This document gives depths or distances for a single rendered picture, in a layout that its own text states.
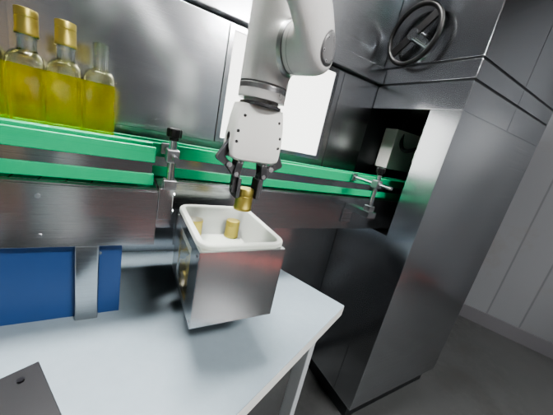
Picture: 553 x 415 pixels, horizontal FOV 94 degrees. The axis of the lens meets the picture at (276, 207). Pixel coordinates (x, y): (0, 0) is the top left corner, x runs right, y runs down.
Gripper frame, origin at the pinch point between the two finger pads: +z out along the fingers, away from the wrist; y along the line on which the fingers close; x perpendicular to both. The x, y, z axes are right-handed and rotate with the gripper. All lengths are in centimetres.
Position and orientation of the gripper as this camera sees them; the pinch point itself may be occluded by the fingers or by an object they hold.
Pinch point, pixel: (245, 187)
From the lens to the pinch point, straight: 51.0
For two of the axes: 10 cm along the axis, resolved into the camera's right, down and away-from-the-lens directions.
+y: -8.6, -0.4, -5.0
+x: 4.6, 3.3, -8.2
